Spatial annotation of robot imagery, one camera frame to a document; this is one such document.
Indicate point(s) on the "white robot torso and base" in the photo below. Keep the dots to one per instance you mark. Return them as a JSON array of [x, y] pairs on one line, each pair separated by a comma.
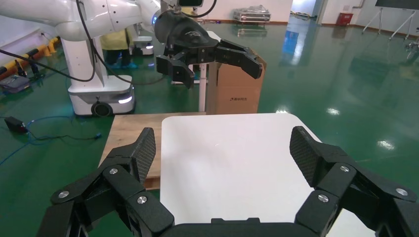
[[100, 95]]

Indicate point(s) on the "grey metal stand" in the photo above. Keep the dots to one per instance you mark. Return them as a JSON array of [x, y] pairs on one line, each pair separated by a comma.
[[413, 47]]

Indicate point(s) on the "silver flight case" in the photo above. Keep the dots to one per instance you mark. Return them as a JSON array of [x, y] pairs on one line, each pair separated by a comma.
[[252, 15]]

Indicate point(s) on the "small white background robot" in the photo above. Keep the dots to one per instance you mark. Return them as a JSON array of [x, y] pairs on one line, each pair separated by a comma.
[[144, 44]]

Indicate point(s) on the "black power adapter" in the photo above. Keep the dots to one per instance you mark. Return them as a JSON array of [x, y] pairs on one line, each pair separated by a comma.
[[15, 125]]

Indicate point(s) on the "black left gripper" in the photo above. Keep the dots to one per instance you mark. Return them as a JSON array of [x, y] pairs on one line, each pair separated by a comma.
[[186, 32]]

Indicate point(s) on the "white table with white legs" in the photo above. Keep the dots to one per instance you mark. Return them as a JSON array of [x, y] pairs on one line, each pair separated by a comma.
[[203, 91]]

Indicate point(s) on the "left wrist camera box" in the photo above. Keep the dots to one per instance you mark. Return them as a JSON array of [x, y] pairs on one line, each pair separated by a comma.
[[190, 2]]

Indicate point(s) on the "person in short yellow coat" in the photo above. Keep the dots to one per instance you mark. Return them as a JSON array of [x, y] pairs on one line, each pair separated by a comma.
[[114, 41]]

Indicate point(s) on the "yellow black barrier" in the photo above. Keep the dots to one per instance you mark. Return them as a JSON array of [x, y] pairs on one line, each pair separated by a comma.
[[41, 49]]

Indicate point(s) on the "red bin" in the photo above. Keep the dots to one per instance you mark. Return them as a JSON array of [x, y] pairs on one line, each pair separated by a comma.
[[344, 19]]

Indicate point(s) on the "grey device case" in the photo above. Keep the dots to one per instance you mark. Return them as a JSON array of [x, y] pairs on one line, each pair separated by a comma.
[[14, 84]]

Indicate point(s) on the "dark screen on white stand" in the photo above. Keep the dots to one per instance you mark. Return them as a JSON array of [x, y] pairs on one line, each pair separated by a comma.
[[396, 3]]

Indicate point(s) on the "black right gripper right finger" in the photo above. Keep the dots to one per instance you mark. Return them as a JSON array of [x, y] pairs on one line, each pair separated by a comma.
[[337, 183]]

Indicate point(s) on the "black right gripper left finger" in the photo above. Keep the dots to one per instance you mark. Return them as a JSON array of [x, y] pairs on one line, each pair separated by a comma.
[[124, 183]]

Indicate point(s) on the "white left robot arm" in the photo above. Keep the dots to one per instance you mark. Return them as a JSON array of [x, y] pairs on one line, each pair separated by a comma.
[[49, 16]]

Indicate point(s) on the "tall printed cardboard box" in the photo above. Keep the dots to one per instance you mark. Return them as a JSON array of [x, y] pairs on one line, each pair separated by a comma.
[[237, 93]]

